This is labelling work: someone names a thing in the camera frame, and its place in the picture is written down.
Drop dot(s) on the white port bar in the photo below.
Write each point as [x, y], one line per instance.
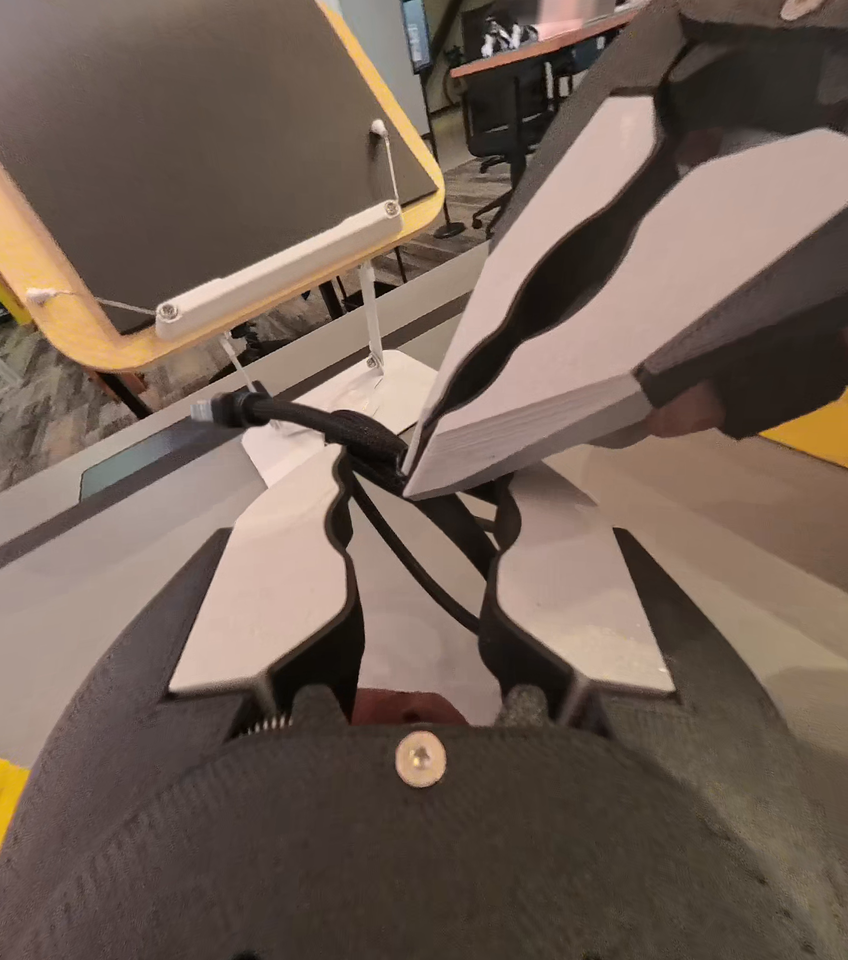
[281, 262]

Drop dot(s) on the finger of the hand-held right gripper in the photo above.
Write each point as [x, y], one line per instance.
[656, 285]
[544, 225]

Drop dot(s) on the brown wooden desk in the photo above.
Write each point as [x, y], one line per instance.
[529, 49]

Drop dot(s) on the white metal stand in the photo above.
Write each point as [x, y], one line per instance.
[405, 382]

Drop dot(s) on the person's right hand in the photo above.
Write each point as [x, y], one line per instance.
[678, 416]

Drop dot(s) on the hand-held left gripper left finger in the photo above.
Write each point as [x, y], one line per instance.
[274, 592]

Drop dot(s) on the monitor on white stand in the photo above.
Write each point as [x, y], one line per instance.
[169, 135]

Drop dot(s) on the black office chair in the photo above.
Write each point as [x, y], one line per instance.
[495, 105]

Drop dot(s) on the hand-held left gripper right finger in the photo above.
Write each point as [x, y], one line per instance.
[574, 600]

